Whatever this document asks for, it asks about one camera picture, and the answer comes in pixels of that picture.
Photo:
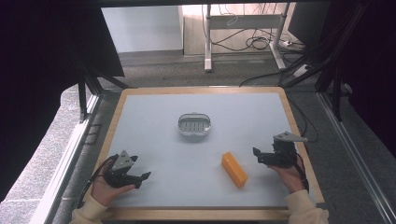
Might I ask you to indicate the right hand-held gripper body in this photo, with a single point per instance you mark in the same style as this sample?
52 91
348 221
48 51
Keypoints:
282 153

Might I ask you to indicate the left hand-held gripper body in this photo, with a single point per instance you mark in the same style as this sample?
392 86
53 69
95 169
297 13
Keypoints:
122 168

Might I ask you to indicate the orange soap bar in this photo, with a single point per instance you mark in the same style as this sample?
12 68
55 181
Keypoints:
234 170

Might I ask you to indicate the grey soap dish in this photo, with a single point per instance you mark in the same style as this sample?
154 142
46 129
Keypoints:
194 125

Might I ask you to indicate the person's right hand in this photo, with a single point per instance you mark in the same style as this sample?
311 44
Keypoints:
290 179

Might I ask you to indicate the person's left hand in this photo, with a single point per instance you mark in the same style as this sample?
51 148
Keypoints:
102 190

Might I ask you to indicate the black metal stand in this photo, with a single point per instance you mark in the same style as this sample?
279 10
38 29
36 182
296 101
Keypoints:
336 77
83 96

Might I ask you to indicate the white power strip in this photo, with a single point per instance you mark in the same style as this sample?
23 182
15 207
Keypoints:
301 71

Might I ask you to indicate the black curtain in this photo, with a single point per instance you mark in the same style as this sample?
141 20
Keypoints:
46 77
370 62

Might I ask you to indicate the white metal desk frame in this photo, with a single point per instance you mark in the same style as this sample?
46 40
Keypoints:
214 23

